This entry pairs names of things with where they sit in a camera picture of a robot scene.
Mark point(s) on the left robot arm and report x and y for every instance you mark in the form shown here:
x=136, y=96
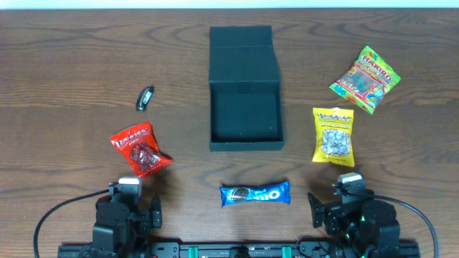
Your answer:
x=120, y=244

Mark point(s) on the red candy bag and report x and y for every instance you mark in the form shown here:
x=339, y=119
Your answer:
x=137, y=144

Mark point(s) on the green Haribo gummy bag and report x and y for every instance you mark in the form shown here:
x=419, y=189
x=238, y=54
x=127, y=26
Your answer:
x=368, y=80

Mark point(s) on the blue Oreo cookie pack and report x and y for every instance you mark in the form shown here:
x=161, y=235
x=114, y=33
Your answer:
x=276, y=192

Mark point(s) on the yellow snack bag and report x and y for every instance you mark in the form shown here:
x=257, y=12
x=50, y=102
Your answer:
x=333, y=136

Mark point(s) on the small black wrapped bar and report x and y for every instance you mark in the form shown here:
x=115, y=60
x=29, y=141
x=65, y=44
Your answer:
x=144, y=98

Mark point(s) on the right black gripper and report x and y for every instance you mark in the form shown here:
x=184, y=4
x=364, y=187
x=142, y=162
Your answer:
x=327, y=215

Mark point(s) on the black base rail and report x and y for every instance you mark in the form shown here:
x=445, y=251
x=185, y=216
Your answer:
x=250, y=250

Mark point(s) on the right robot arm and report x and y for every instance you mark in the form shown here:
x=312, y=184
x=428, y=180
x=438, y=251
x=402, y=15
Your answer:
x=365, y=226

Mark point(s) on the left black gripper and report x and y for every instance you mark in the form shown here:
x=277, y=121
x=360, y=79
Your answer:
x=145, y=217

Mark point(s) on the black open gift box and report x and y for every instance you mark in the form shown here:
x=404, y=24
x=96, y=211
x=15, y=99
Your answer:
x=244, y=86

